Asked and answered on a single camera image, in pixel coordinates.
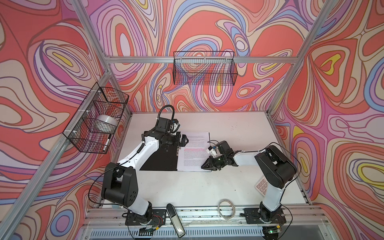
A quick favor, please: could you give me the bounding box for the black wire basket wall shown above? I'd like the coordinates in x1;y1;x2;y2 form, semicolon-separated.
173;51;238;86
63;83;129;154

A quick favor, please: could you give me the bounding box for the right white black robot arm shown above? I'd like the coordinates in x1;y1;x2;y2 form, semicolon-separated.
201;141;298;215

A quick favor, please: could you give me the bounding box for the coiled white cable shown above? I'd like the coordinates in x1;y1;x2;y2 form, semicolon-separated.
217;198;236;221

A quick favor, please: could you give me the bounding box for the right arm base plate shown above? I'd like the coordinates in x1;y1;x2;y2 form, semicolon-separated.
240;208;287;225

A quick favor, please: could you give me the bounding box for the white black lever arch folder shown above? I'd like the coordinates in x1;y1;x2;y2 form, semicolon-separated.
139;140;212;172

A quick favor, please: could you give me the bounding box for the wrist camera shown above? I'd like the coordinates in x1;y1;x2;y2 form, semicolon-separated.
170;119;181;134
207;146;218;158

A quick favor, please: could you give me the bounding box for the black wire basket back wall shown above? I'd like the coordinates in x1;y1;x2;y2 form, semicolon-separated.
173;51;238;86

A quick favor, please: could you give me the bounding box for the black wire basket left wall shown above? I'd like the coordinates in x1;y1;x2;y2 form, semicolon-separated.
63;83;129;154

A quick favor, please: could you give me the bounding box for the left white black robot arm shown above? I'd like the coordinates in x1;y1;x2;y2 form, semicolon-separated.
101;130;189;216

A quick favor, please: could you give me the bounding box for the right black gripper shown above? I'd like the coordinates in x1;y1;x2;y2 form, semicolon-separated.
200;154;227;171

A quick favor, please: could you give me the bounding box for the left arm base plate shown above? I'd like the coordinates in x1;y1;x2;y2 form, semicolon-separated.
122;209;167;228

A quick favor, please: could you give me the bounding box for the white marker pen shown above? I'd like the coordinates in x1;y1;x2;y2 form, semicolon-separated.
103;139;110;152

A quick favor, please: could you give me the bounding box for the white pink calculator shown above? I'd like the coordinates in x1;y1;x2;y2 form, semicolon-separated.
255;177;269;197

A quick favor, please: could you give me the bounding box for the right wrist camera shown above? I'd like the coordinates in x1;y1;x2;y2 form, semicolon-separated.
207;146;218;158

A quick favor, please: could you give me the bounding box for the black handheld scanner device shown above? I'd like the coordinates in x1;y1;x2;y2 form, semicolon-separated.
166;204;186;238

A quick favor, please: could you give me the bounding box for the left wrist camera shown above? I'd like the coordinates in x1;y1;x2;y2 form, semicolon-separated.
170;119;181;134

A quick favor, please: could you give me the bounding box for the silver tape roll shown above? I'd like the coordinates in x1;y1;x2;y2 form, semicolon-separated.
97;115;118;126

